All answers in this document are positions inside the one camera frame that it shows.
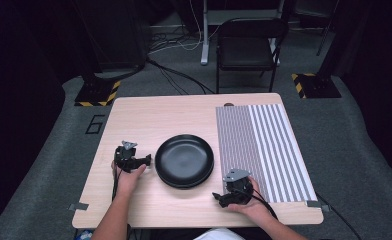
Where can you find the person's right hand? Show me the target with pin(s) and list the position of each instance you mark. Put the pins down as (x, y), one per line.
(255, 206)

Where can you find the white desk frame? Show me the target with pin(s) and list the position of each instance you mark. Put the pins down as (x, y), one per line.
(204, 33)

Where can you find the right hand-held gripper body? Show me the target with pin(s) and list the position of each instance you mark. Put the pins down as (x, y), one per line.
(240, 191)

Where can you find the large black case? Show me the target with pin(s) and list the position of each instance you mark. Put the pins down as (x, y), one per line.
(117, 33)

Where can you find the black folding chair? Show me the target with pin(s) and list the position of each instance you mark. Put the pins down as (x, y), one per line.
(245, 50)

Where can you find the grey white striped placemat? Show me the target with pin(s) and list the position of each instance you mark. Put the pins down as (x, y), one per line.
(267, 150)

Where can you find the person's left hand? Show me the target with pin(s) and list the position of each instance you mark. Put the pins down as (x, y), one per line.
(125, 183)

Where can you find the blue white object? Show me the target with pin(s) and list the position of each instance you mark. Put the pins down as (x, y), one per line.
(84, 235)

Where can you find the person's white clothing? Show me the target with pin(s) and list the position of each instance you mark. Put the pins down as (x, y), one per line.
(219, 235)

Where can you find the grey tape piece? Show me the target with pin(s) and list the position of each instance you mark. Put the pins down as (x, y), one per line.
(315, 204)
(79, 206)

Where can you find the black round plate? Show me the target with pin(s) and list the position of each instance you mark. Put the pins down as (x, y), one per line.
(184, 160)
(189, 187)

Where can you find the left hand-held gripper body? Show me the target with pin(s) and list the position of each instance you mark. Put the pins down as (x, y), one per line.
(125, 156)

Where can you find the thin black tripod leg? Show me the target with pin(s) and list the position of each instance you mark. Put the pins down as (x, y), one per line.
(325, 33)

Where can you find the black stand base hazard tape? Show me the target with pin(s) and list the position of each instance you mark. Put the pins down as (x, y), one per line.
(317, 86)
(95, 95)

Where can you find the black curtain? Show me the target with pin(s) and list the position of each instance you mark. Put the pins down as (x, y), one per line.
(377, 83)
(17, 100)

